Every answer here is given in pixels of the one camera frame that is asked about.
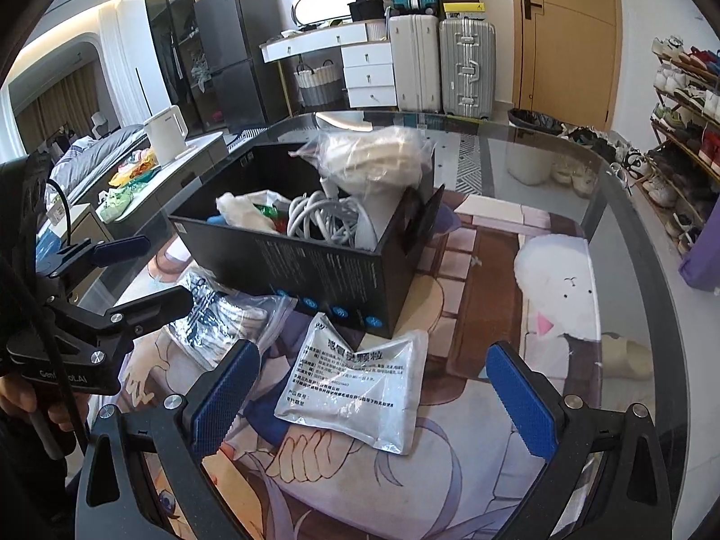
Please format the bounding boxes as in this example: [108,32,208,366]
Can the bagged adidas socks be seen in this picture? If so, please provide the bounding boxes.
[167,267,297,371]

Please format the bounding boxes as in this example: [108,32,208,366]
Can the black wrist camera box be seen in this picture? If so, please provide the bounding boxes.
[1,153,51,284]

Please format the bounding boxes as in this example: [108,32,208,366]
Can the anime print table mat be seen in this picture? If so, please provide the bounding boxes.
[117,190,607,540]

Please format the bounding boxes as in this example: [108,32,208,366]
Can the white drawer desk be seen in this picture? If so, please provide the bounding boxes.
[260,20,396,108]

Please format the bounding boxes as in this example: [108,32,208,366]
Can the silver suitcase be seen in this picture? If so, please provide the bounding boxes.
[439,18,495,120]

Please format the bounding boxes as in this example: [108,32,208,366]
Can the white charger cable bundle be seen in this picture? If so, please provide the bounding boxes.
[284,175,378,252]

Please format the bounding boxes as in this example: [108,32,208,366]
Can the wooden door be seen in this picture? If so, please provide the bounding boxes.
[513,0,622,131]

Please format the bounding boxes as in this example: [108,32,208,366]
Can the black glass wardrobe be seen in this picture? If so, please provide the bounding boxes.
[144,0,225,137]

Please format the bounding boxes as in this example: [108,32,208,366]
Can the oval mirror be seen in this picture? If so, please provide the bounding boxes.
[290,0,355,27]

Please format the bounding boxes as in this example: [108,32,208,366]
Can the woven laundry basket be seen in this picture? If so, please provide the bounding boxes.
[294,60,343,108]

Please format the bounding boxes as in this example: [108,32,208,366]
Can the shoe rack with shoes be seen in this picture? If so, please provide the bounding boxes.
[642,36,719,256]

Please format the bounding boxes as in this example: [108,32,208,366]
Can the black refrigerator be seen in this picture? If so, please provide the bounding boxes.
[194,0,288,133]

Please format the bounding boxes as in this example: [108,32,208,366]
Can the purple bag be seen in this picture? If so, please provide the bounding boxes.
[679,218,720,293]

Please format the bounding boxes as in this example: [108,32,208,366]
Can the grey side cabinet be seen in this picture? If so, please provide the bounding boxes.
[35,129,230,294]

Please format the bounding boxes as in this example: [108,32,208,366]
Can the person's left hand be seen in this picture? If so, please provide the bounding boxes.
[0,375,74,432]

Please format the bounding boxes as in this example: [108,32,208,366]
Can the white blue plush keychain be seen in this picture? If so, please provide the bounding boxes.
[215,190,290,234]

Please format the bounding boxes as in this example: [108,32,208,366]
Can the white suitcase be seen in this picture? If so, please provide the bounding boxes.
[388,15,442,112]

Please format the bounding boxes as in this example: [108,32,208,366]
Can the bed with grey duvet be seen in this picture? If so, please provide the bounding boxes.
[50,124,148,203]

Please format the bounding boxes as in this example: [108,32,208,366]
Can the bagged white cable coil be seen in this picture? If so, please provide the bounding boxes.
[289,126,435,198]

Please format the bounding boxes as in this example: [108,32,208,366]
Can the white electric kettle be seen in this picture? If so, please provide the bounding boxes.
[143,105,189,166]

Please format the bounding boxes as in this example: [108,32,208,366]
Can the black cardboard box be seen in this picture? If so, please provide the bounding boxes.
[168,143,443,338]

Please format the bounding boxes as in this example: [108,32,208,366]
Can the white trash bin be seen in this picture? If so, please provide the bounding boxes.
[505,108,563,187]

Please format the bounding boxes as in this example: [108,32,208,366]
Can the silver medicine pouch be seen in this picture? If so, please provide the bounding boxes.
[274,313,428,455]

